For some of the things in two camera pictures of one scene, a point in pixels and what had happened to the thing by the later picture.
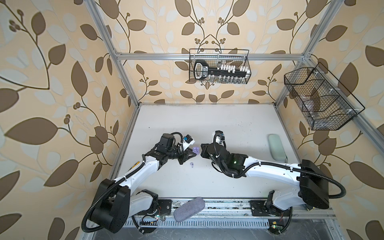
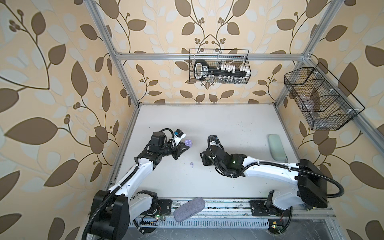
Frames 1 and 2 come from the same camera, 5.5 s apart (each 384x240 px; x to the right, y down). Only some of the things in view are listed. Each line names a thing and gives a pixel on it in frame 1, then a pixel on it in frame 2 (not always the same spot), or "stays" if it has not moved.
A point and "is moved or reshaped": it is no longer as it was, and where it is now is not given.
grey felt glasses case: x=189 y=209 stays
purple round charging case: x=196 y=150 is moved or reshaped
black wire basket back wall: x=219 y=66 stays
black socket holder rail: x=222 y=72 stays
